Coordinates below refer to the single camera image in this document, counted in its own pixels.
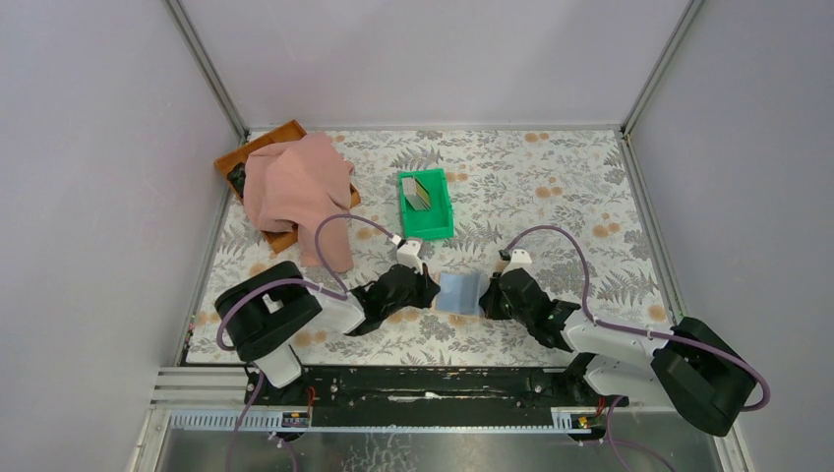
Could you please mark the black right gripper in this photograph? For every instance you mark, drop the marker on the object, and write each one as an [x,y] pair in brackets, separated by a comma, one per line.
[508,294]

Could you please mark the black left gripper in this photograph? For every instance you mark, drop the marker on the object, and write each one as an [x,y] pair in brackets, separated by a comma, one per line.
[409,286]

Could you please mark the beige card holder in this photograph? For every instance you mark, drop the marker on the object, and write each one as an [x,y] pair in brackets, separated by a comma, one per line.
[460,293]

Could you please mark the green plastic bin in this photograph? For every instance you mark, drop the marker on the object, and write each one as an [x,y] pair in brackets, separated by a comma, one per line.
[434,223]

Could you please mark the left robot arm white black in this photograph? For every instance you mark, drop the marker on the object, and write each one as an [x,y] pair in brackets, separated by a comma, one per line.
[261,316]

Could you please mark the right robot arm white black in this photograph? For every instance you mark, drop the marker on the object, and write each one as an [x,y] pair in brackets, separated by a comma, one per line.
[689,367]

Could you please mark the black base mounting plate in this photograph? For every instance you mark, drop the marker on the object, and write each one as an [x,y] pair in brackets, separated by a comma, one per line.
[405,392]

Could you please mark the brown wooden tray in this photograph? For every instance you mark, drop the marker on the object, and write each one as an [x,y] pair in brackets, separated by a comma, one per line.
[231,168]

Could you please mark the pink cloth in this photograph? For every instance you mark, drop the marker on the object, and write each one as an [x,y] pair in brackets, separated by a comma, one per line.
[298,185]

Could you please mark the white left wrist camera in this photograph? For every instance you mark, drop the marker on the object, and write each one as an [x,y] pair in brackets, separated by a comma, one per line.
[408,252]

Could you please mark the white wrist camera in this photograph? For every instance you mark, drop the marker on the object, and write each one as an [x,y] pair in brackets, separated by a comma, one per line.
[513,259]
[408,252]

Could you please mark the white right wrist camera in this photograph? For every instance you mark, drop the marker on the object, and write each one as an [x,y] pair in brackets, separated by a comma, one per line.
[513,259]

